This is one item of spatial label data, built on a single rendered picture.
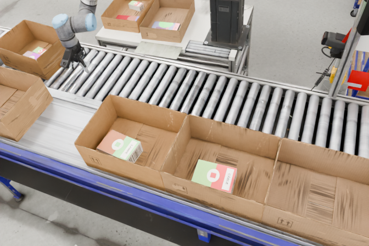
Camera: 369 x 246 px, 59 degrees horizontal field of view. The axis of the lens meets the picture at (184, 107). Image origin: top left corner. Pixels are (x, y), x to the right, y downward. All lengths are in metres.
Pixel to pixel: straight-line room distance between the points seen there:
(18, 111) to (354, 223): 1.49
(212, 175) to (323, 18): 2.78
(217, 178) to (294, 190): 0.31
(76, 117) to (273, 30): 2.39
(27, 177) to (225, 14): 1.44
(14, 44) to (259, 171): 1.82
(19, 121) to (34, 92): 0.15
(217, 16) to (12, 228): 1.96
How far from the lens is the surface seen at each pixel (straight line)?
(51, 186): 1.88
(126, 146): 1.44
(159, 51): 2.15
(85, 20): 1.85
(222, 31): 2.11
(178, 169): 1.41
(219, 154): 1.45
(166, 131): 1.53
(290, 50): 3.33
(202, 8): 2.51
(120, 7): 2.64
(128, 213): 1.67
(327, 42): 1.73
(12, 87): 2.05
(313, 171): 1.46
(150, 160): 1.46
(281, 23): 3.66
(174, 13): 2.47
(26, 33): 2.55
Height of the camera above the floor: 2.11
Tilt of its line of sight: 49 degrees down
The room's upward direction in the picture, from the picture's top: 8 degrees counter-clockwise
